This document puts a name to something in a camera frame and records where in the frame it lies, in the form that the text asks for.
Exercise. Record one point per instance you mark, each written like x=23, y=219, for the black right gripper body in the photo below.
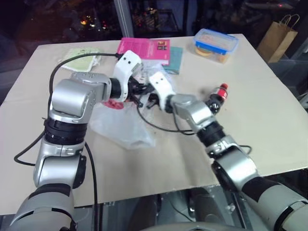
x=154, y=98

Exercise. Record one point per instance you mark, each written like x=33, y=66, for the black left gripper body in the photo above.
x=134, y=87

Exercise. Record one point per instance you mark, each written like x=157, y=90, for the clear plastic bag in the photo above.
x=154, y=68
x=120, y=122

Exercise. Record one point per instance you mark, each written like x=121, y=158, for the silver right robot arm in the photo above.
x=192, y=110

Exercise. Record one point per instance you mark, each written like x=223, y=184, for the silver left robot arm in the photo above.
x=69, y=96

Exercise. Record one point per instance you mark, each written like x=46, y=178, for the red item inside bag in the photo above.
x=113, y=104

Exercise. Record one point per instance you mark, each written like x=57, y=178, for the brown paper shopping bag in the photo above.
x=279, y=39

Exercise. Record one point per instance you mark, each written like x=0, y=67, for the teal notebook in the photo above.
x=174, y=60

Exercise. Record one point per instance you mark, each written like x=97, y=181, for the pink book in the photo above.
x=146, y=49

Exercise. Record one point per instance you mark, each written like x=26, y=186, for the small red-capped cola bottle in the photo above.
x=217, y=96

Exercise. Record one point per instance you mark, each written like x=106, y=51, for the grey metal window pillar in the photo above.
x=124, y=16

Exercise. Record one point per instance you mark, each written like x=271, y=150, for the clear container with blue lid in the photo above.
x=215, y=45

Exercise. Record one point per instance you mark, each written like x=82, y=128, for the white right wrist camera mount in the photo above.
x=161, y=85

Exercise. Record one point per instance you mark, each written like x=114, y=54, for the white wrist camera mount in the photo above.
x=125, y=69
x=161, y=85

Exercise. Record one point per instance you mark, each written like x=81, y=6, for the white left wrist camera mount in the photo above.
x=125, y=69

